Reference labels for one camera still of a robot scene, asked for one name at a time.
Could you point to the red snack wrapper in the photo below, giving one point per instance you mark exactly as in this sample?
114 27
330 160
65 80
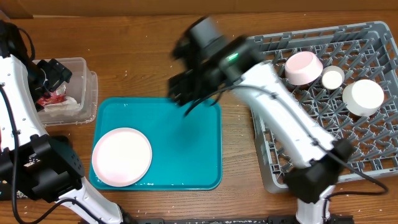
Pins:
57 96

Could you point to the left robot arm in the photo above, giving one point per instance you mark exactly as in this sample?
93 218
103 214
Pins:
20 122

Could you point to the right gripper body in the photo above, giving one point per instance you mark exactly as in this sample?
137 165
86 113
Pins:
200 84

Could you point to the small white plate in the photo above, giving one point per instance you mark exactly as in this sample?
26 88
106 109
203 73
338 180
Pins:
303 68

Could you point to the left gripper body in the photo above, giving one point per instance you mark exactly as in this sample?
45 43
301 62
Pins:
43 77

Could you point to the white napkin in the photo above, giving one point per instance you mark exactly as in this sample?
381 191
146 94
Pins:
69 104

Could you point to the grey dishwasher rack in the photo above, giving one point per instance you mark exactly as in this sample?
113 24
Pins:
363 51

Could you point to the white upturned cup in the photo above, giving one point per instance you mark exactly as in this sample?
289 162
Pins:
332 77

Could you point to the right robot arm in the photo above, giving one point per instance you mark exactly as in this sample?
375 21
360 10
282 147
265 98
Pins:
214 64

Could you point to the pale green bowl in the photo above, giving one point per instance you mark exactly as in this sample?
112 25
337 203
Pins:
363 97

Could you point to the large pink plate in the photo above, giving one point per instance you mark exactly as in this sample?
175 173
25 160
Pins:
121 157

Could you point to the clear plastic bin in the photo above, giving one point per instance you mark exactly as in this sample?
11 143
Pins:
83 88

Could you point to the black waste tray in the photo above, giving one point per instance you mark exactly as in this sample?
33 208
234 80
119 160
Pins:
47 168

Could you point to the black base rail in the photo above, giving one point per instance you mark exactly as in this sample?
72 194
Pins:
217 221

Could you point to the teal plastic tray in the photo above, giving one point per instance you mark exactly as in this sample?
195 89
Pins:
186 148

